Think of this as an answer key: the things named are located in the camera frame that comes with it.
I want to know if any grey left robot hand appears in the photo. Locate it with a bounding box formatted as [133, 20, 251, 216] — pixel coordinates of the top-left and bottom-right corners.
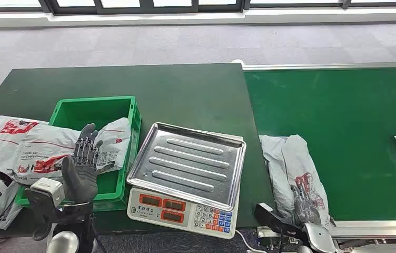
[61, 123, 104, 206]

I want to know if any green conveyor belt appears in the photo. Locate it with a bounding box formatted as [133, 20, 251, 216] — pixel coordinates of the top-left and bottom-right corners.
[233, 59, 396, 253]

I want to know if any dark window frame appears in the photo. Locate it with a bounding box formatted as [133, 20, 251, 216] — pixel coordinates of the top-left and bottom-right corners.
[0, 0, 396, 15]

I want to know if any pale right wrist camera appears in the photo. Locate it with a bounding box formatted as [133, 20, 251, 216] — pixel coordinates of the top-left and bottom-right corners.
[253, 202, 306, 241]

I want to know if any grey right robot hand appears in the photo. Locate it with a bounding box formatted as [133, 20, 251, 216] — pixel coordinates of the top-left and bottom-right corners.
[290, 184, 322, 226]

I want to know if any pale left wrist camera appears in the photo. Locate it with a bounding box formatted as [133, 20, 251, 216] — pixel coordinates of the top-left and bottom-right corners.
[29, 177, 65, 207]

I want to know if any white cable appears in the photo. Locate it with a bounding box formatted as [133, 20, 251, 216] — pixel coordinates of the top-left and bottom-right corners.
[234, 229, 268, 253]

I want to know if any white package with red print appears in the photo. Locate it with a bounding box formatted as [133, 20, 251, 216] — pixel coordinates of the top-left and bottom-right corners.
[12, 116, 132, 186]

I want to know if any green plastic crate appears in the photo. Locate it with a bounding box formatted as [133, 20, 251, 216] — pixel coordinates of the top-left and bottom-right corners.
[15, 96, 142, 212]

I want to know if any white electronic scale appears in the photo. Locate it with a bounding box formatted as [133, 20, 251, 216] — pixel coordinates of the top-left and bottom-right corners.
[127, 187, 240, 240]

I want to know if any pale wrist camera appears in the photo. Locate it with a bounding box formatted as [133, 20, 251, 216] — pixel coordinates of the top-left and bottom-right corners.
[29, 177, 65, 207]
[253, 202, 306, 241]

